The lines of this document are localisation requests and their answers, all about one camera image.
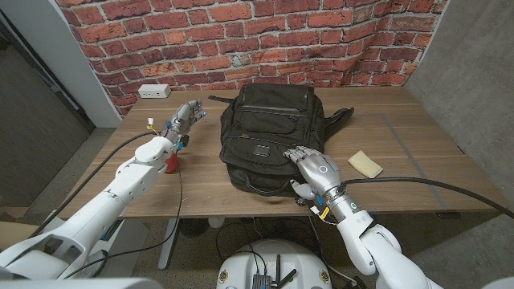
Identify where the white table leg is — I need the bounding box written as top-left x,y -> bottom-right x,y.
157,218 -> 180,271

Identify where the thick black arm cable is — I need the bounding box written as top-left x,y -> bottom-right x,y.
341,177 -> 514,220
27,131 -> 161,238

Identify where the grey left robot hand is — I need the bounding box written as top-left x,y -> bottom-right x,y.
160,100 -> 206,145

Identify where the black backpack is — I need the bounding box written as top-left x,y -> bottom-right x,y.
207,83 -> 355,222

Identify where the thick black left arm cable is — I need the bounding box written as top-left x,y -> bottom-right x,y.
27,131 -> 161,238

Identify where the black antenna module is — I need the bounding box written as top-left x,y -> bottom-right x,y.
251,254 -> 298,289

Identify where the yellow sponge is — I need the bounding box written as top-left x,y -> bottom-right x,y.
348,150 -> 384,179

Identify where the blue floor pedal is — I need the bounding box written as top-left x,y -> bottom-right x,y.
100,218 -> 124,242

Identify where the cardboard box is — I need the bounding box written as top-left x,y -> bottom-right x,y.
0,206 -> 41,250

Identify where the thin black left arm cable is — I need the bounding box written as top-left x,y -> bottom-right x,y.
63,149 -> 184,280

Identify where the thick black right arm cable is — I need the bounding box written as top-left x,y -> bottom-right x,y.
341,177 -> 514,220

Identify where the white power strip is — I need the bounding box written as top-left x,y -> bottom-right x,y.
138,83 -> 172,100

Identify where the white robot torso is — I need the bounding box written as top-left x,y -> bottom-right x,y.
216,239 -> 333,289

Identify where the red brick print backdrop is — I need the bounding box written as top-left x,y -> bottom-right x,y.
55,0 -> 449,117

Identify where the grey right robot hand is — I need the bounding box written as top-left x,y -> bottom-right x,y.
283,146 -> 342,201

